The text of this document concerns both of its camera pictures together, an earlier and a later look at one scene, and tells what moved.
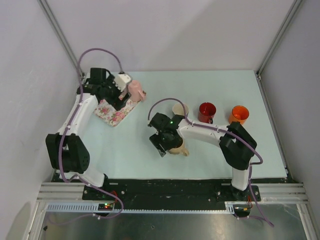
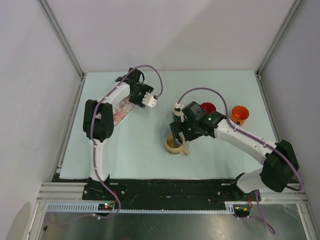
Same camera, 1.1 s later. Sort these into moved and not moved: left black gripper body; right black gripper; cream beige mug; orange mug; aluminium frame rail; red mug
Moved: right black gripper; left black gripper body
Not moved: cream beige mug; aluminium frame rail; orange mug; red mug
